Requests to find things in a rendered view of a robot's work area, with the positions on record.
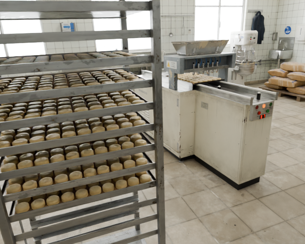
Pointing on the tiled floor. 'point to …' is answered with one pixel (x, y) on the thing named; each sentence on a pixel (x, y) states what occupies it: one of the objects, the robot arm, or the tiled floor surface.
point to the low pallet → (290, 94)
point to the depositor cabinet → (174, 118)
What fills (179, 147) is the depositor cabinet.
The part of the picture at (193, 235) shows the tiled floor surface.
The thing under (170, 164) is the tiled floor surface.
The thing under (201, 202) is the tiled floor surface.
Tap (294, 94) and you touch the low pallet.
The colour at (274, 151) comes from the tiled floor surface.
